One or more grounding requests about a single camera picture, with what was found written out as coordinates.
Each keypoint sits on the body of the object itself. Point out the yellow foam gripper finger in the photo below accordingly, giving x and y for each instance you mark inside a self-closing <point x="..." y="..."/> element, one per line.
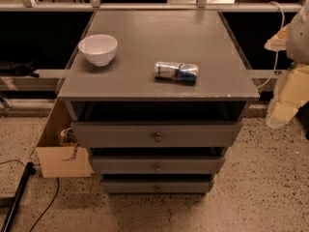
<point x="291" y="92"/>
<point x="278" y="41"/>

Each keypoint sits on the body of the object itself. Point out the grey top drawer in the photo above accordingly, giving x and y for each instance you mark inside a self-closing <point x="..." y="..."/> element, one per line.
<point x="108" y="135"/>

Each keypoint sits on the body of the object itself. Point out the grey drawer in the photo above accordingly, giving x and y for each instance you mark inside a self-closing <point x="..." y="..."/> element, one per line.
<point x="157" y="165"/>
<point x="108" y="135"/>
<point x="157" y="187"/>

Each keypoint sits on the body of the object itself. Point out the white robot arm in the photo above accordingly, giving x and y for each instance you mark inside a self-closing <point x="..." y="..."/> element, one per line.
<point x="297" y="47"/>

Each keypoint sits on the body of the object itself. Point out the grey drawer cabinet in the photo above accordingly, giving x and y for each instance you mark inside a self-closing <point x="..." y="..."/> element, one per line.
<point x="127" y="91"/>

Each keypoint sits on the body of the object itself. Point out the grey middle drawer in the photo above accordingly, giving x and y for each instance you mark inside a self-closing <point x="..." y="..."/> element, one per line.
<point x="157" y="165"/>

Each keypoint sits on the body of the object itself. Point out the grey bottom drawer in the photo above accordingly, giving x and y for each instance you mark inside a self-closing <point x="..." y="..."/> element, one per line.
<point x="157" y="187"/>

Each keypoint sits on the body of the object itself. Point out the open cardboard box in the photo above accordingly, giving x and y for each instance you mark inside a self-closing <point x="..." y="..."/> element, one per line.
<point x="58" y="161"/>

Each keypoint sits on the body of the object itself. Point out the crushed blue silver can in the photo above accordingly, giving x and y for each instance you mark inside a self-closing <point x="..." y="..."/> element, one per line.
<point x="181" y="72"/>

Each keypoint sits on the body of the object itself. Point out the white ceramic bowl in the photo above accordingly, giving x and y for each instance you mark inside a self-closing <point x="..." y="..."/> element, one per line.
<point x="99" y="49"/>

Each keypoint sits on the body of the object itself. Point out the crumpled paper in box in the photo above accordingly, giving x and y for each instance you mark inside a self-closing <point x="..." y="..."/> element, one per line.
<point x="67" y="138"/>

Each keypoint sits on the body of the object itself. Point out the black object on ledge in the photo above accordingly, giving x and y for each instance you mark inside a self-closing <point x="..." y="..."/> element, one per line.
<point x="9" y="68"/>

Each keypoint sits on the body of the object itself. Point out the black floor bar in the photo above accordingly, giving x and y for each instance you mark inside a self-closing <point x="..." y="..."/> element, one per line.
<point x="12" y="203"/>

